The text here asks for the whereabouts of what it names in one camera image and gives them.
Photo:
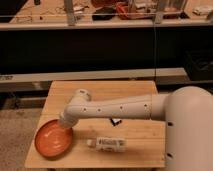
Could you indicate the orange ceramic bowl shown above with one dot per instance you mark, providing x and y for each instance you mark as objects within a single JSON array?
[{"x": 52, "y": 140}]

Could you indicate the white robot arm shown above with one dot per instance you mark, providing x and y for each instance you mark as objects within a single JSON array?
[{"x": 187, "y": 112}]

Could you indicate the black candy bar wrapper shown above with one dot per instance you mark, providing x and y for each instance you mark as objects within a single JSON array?
[{"x": 115, "y": 122}]

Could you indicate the wooden slat table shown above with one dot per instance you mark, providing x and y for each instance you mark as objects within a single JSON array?
[{"x": 145, "y": 138}]

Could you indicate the white lying bottle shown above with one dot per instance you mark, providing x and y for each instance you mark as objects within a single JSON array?
[{"x": 107, "y": 144}]

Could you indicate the black object on shelf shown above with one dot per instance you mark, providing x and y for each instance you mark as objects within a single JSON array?
[{"x": 105, "y": 13}]

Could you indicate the orange tray on shelf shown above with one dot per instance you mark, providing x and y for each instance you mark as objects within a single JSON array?
[{"x": 132, "y": 11}]

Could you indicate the metal shelf rail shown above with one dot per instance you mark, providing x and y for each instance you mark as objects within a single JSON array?
[{"x": 105, "y": 25}]

